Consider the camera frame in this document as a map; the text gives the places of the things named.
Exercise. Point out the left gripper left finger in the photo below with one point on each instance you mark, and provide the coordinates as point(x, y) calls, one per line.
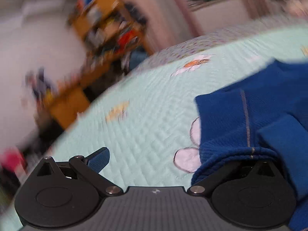
point(88, 168)

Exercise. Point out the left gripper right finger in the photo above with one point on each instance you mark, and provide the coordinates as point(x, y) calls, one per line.
point(208, 184)

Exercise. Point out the blue knit sweater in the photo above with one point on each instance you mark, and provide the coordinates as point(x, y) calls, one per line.
point(263, 116)

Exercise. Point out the wooden desk with drawers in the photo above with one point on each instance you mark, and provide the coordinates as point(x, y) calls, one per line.
point(72, 100)

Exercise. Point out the bee pattern quilted bedspread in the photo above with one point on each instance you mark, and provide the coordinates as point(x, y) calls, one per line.
point(150, 123)

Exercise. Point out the pilot boy poster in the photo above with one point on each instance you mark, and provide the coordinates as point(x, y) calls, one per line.
point(39, 86)

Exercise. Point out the wooden bookshelf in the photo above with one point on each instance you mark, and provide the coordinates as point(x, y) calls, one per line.
point(107, 28)

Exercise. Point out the pink curtain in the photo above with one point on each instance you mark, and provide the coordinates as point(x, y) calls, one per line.
point(169, 22)

